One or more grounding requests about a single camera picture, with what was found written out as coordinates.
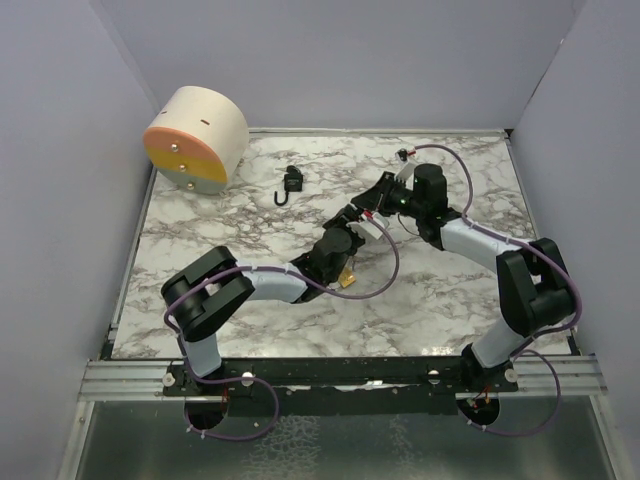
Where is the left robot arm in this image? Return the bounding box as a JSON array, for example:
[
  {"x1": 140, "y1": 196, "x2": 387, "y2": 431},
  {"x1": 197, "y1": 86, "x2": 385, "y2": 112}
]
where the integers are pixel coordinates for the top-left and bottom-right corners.
[{"x1": 161, "y1": 205, "x2": 364, "y2": 395}]

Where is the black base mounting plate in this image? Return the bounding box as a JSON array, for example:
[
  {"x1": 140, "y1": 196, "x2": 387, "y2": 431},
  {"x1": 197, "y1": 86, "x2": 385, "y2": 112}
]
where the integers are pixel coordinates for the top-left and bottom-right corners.
[{"x1": 163, "y1": 356, "x2": 518, "y2": 417}]

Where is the brass padlock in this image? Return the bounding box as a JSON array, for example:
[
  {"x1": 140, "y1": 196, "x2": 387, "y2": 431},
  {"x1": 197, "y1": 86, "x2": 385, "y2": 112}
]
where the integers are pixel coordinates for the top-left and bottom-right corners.
[{"x1": 337, "y1": 267, "x2": 356, "y2": 289}]

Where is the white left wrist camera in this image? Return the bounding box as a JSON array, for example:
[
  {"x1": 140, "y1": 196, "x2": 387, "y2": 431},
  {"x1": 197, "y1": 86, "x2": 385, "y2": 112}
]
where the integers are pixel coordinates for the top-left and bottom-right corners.
[{"x1": 347, "y1": 212, "x2": 389, "y2": 242}]

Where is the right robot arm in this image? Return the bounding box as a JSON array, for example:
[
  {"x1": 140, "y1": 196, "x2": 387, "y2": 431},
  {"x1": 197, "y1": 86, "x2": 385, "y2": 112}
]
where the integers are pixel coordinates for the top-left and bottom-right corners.
[{"x1": 351, "y1": 163, "x2": 577, "y2": 391}]

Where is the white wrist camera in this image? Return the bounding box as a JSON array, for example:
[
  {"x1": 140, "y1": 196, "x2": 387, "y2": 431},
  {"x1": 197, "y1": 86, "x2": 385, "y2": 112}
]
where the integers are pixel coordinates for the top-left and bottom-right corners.
[
  {"x1": 347, "y1": 212, "x2": 389, "y2": 242},
  {"x1": 394, "y1": 148, "x2": 418, "y2": 184}
]

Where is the aluminium frame rail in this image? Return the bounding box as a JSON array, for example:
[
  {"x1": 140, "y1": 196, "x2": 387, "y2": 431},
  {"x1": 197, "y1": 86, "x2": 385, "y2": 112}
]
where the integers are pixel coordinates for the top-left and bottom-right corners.
[{"x1": 78, "y1": 360, "x2": 170, "y2": 402}]

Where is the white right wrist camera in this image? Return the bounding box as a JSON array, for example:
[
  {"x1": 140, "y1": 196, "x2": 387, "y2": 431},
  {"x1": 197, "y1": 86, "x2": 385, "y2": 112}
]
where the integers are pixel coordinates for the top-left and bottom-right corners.
[{"x1": 394, "y1": 148, "x2": 418, "y2": 184}]

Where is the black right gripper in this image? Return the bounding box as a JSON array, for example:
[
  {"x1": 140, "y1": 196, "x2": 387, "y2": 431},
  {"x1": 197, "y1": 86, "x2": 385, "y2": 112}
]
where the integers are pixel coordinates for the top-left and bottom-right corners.
[{"x1": 351, "y1": 173, "x2": 424, "y2": 221}]

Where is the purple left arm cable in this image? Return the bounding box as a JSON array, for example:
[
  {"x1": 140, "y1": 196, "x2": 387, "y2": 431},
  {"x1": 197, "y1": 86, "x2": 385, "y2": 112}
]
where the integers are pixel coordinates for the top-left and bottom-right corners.
[{"x1": 163, "y1": 212, "x2": 400, "y2": 441}]

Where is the cream cylinder with coloured face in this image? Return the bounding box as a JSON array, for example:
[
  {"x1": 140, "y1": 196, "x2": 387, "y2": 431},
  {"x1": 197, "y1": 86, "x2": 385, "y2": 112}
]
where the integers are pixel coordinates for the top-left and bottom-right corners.
[{"x1": 142, "y1": 86, "x2": 249, "y2": 195}]

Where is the black Kaijing padlock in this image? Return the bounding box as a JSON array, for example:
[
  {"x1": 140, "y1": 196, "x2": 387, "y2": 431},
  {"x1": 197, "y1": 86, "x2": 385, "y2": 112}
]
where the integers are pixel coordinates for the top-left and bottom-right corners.
[{"x1": 273, "y1": 165, "x2": 304, "y2": 207}]

